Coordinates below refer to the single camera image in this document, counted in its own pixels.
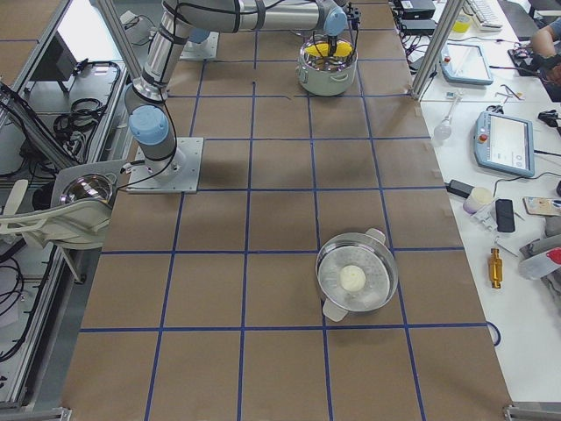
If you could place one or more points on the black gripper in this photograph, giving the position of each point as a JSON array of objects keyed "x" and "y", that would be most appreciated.
[{"x": 334, "y": 45}]

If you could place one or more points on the yellow corn cob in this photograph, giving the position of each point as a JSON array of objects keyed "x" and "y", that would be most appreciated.
[{"x": 320, "y": 49}]

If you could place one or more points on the person forearm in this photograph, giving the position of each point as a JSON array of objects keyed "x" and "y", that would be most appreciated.
[{"x": 543, "y": 41}]

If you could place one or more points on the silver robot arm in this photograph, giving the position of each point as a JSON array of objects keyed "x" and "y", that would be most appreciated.
[{"x": 191, "y": 29}]

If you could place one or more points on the steel steamer pot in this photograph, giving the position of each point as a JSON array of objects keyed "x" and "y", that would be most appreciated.
[{"x": 367, "y": 250}]

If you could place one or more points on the steel bowl with corn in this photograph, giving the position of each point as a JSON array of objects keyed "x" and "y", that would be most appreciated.
[{"x": 94, "y": 186}]

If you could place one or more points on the blue teach pendant far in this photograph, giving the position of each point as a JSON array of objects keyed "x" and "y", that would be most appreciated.
[{"x": 465, "y": 63}]

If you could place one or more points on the blue teach pendant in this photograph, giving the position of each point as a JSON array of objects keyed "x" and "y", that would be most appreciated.
[
  {"x": 504, "y": 144},
  {"x": 465, "y": 63}
]

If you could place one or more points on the white light bulb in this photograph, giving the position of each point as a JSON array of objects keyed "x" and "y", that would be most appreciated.
[{"x": 443, "y": 130}]

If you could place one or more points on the black scissors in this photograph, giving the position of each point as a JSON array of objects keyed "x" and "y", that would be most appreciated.
[{"x": 495, "y": 108}]

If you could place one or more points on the black power adapter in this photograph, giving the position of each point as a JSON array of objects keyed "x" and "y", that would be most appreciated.
[{"x": 458, "y": 188}]

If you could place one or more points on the blue teach pendant near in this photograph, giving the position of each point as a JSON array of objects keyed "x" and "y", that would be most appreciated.
[{"x": 504, "y": 144}]

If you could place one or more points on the white paper cup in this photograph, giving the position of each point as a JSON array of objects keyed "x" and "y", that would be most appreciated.
[{"x": 477, "y": 199}]

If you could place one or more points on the white steamed bun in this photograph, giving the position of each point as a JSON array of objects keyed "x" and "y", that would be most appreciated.
[{"x": 352, "y": 278}]

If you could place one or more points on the black smartphone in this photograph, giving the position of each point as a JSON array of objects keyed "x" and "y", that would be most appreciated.
[{"x": 505, "y": 216}]

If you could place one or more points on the gold metal cylinder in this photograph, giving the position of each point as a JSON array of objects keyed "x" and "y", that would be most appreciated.
[{"x": 494, "y": 265}]

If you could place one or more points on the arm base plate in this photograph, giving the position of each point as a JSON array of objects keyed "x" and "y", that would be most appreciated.
[
  {"x": 182, "y": 175},
  {"x": 201, "y": 45}
]

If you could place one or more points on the aluminium frame post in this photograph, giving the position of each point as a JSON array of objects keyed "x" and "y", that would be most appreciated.
[{"x": 445, "y": 23}]

